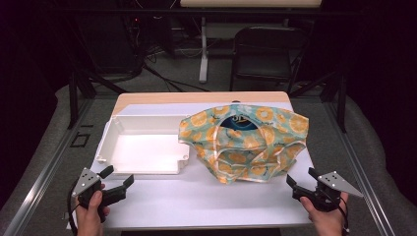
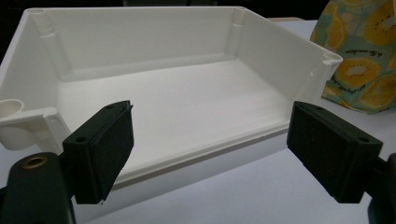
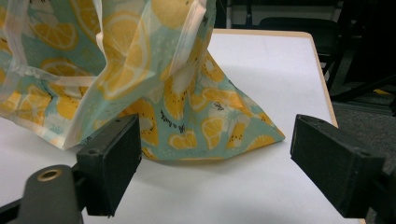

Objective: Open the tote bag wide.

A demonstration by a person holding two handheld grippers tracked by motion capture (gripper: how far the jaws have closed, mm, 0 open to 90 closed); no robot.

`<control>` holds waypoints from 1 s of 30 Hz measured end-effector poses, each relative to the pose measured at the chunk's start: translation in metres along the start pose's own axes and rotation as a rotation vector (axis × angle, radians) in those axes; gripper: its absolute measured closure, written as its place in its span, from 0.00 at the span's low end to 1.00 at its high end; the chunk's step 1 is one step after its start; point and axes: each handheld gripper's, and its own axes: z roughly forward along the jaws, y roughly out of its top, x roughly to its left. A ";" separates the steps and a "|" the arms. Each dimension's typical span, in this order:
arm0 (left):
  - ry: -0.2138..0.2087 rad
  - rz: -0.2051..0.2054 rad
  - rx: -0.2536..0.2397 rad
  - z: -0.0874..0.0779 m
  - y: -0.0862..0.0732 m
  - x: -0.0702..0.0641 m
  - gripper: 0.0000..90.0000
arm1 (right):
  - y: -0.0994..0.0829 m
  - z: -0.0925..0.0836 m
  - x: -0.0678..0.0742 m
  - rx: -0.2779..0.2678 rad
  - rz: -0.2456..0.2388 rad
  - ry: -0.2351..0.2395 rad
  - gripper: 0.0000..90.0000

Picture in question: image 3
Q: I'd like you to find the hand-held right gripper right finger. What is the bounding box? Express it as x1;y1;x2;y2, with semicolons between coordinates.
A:
290;113;387;219

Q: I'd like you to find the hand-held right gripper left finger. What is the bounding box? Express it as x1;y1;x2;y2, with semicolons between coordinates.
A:
76;113;143;217

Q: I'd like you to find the lemon print tote bag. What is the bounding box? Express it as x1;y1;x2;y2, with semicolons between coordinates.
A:
0;0;286;161

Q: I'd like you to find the black metal stand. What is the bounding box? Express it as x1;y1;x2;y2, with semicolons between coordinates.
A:
325;0;396;105

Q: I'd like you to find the black folding chair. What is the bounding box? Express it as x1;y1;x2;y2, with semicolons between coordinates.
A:
257;16;342;64

